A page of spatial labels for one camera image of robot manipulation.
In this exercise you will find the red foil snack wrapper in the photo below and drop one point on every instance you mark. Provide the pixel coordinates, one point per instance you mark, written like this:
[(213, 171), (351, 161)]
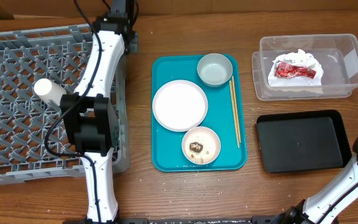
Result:
[(286, 70)]

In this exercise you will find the white paper cup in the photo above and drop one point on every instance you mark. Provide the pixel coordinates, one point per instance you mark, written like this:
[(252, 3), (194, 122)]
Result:
[(48, 90)]

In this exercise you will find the large white napkin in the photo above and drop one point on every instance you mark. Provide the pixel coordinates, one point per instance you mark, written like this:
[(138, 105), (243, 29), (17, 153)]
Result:
[(301, 59)]

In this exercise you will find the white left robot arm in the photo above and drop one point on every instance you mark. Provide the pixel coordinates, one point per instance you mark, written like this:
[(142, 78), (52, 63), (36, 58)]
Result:
[(90, 121)]

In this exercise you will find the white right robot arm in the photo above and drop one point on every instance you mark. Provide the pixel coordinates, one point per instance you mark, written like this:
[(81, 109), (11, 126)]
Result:
[(327, 204)]

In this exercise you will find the grey dishwasher rack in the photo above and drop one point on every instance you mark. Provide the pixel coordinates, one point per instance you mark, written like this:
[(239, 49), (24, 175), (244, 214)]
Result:
[(59, 54)]

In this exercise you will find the clear plastic waste bin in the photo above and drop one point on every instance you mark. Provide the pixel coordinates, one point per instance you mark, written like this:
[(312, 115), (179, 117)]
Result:
[(337, 53)]

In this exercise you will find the white round plate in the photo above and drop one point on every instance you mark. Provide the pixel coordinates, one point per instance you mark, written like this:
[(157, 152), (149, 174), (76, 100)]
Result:
[(180, 105)]

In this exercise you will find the teal serving tray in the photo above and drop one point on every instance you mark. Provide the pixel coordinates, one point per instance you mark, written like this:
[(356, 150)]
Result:
[(167, 155)]

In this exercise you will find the brown food leftover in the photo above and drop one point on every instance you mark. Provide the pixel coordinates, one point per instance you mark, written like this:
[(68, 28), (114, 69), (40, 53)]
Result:
[(196, 147)]

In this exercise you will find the pink bowl with leftovers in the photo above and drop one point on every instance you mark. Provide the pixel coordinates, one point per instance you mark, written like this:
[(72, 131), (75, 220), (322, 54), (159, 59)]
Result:
[(210, 141)]

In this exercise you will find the grey-green bowl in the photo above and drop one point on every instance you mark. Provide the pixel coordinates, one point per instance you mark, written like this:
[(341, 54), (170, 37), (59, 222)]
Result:
[(214, 70)]

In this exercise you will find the black rectangular tray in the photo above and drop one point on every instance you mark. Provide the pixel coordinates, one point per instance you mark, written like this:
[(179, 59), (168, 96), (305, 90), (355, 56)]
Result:
[(301, 141)]

